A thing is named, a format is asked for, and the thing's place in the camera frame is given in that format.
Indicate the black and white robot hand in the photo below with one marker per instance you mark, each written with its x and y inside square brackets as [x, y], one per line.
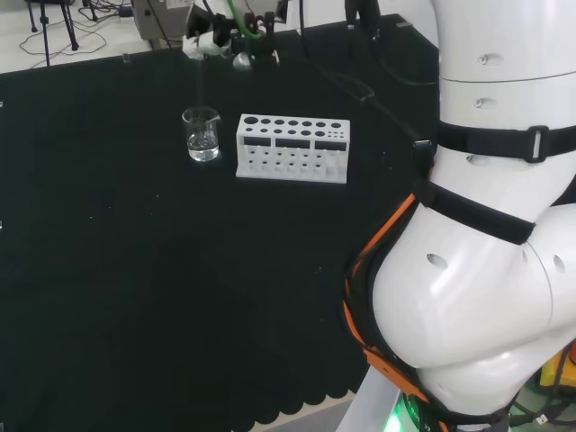
[265, 40]

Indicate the clear glass rod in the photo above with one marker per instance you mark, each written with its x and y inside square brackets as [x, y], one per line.
[200, 81]

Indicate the white test tube rack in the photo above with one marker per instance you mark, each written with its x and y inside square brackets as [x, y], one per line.
[292, 153]

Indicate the clear glass beaker with water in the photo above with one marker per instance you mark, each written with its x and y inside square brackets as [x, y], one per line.
[202, 144]

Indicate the grey equipment box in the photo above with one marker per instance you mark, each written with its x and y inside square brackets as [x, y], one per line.
[157, 18]

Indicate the black tripod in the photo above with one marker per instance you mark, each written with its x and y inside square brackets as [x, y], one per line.
[45, 27]

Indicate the black bench cloth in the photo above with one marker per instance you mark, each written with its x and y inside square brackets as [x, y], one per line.
[180, 270]

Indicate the yellow stop button box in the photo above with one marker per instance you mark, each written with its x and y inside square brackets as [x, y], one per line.
[551, 371]

